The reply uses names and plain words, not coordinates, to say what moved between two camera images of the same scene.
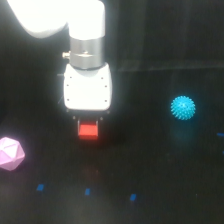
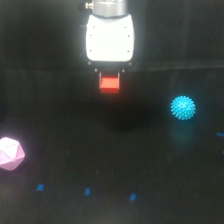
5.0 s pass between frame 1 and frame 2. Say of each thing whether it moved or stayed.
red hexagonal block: moved
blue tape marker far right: stayed
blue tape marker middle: stayed
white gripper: moved
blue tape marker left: stayed
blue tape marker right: stayed
